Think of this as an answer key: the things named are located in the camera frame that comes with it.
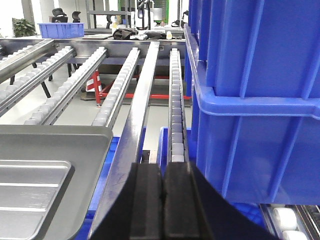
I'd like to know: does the steel divider rail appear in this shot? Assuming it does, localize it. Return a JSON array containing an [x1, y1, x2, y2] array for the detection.
[[88, 41, 160, 240]]

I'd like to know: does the roller track left of divider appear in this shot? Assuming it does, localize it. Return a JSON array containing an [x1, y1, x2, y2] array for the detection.
[[91, 47, 140, 129]]

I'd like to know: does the potted green plant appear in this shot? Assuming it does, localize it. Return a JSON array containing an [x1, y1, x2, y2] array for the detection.
[[12, 18, 36, 38]]

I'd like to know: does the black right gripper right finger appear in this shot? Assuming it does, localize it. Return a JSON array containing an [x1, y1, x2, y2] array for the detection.
[[164, 162, 276, 240]]

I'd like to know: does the roller track right of divider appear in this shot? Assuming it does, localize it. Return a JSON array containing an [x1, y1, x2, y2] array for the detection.
[[167, 48, 188, 163]]

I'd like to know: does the large blue bin right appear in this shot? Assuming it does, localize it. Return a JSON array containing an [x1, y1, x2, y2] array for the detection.
[[184, 26, 320, 205]]

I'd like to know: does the upper stacked blue bin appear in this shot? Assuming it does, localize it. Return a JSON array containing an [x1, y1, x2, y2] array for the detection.
[[188, 0, 320, 99]]

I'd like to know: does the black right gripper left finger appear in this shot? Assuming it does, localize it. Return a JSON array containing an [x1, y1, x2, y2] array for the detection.
[[90, 163, 163, 240]]

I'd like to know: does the silver metal tray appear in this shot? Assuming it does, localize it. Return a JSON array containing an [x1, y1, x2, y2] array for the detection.
[[0, 125, 113, 240]]

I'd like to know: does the roller track of divider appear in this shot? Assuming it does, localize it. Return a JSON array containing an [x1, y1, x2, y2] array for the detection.
[[167, 48, 188, 163], [91, 47, 140, 129]]

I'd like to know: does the red metal frame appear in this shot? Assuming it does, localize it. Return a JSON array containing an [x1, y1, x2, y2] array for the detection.
[[85, 70, 193, 106]]

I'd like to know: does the small blue background bin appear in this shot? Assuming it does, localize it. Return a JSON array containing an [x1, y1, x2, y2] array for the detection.
[[38, 22, 84, 39]]

